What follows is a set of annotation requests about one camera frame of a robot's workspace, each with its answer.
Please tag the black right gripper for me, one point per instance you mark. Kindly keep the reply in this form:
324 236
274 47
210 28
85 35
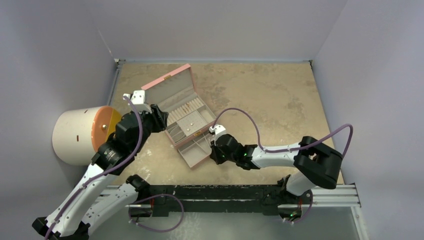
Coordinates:
216 151

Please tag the aluminium frame rail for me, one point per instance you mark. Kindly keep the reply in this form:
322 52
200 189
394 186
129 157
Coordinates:
341 196

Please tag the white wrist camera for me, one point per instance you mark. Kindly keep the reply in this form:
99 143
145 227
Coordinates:
138 100
216 132

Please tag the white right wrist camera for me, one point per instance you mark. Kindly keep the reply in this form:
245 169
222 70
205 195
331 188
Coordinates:
216 132

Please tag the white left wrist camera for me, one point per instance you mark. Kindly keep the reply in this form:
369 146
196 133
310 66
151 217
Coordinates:
138 100

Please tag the pink jewelry box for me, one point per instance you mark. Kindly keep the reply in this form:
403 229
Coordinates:
175 93

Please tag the white cylinder orange lid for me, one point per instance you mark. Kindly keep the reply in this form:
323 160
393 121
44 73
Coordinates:
78 134

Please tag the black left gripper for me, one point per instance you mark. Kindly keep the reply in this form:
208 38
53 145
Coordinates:
158 117

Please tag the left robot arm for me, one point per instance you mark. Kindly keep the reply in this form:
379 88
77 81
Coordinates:
80 215

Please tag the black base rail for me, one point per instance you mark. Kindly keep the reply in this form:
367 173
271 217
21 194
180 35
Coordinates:
266 199

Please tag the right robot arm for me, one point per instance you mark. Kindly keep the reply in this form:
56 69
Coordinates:
317 163

